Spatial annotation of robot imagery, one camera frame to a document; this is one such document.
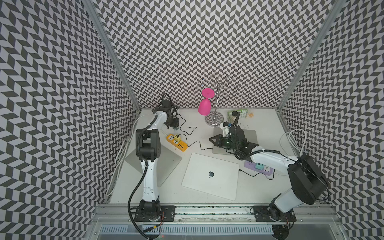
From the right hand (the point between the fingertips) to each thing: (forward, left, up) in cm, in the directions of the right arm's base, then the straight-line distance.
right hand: (209, 141), depth 84 cm
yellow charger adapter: (+6, +19, -8) cm, 22 cm away
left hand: (+20, +23, -9) cm, 32 cm away
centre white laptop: (-15, -2, -13) cm, 20 cm away
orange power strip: (+3, +18, -10) cm, 21 cm away
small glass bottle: (+26, -19, -9) cm, 33 cm away
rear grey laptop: (+12, -30, -13) cm, 35 cm away
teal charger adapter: (+18, +23, -11) cm, 31 cm away
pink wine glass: (+19, +2, +9) cm, 21 cm away
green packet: (+28, -27, -8) cm, 40 cm away
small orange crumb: (+30, -33, -12) cm, 47 cm away
